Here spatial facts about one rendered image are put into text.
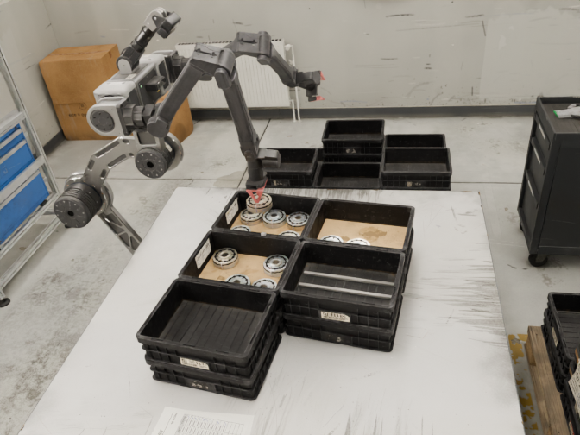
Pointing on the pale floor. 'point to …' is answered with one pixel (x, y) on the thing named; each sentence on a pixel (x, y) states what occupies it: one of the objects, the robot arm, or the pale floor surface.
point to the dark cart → (551, 183)
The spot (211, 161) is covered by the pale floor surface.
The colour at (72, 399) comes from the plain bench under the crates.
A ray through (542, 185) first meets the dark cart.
